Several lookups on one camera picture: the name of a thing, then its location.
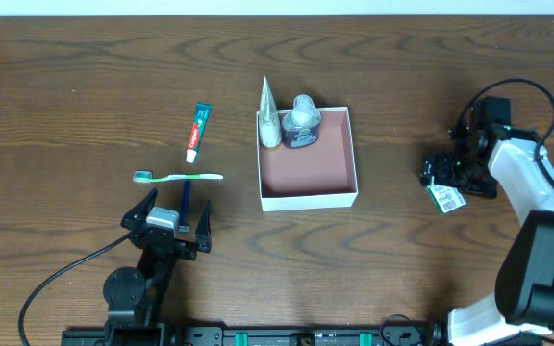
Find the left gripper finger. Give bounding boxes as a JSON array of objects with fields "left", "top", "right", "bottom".
[
  {"left": 195, "top": 201, "right": 212, "bottom": 253},
  {"left": 120, "top": 188, "right": 158, "bottom": 231}
]

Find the small green white box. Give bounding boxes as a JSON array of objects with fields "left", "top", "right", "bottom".
[{"left": 426, "top": 179, "right": 466, "bottom": 215}]

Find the white Pantene tube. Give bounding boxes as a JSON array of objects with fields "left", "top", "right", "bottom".
[{"left": 259, "top": 78, "right": 282, "bottom": 149}]

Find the clear blue soap dispenser bottle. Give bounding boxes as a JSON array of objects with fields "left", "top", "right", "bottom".
[{"left": 282, "top": 94, "right": 322, "bottom": 149}]

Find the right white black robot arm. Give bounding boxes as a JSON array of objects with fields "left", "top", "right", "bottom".
[{"left": 420, "top": 96, "right": 554, "bottom": 345}]

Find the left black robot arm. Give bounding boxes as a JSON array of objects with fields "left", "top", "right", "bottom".
[{"left": 101, "top": 189, "right": 212, "bottom": 346}]

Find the dark blue razor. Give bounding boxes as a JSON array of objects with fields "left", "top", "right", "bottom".
[{"left": 179, "top": 180, "right": 191, "bottom": 234}]

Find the green white toothbrush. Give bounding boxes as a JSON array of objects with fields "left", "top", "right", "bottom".
[{"left": 133, "top": 170, "right": 224, "bottom": 184}]

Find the Colgate toothpaste tube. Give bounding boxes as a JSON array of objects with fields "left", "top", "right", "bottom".
[{"left": 186, "top": 103, "right": 213, "bottom": 163}]

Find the white box pink interior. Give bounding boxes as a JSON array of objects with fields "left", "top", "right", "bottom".
[{"left": 256, "top": 107, "right": 359, "bottom": 212}]

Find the right black cable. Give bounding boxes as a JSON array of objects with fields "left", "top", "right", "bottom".
[{"left": 454, "top": 78, "right": 554, "bottom": 222}]

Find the black cable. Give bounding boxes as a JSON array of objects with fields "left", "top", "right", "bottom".
[
  {"left": 17, "top": 232, "right": 134, "bottom": 346},
  {"left": 454, "top": 78, "right": 554, "bottom": 222}
]

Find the left black cable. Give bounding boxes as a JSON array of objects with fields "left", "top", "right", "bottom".
[{"left": 17, "top": 232, "right": 134, "bottom": 346}]

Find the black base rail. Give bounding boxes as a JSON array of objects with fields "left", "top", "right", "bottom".
[{"left": 61, "top": 317, "right": 448, "bottom": 346}]

